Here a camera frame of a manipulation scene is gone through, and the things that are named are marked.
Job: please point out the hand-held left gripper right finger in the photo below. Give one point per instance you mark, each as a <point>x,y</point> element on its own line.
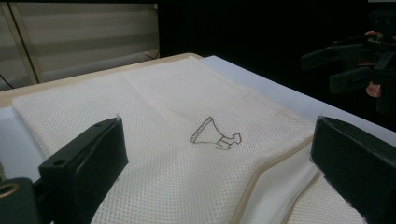
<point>358,168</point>

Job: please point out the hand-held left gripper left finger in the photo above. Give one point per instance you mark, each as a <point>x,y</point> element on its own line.
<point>84,168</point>

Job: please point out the white garment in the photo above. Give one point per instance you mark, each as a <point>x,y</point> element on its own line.
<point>280,193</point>

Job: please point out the beige window blinds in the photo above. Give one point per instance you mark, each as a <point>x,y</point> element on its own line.
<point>87,37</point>

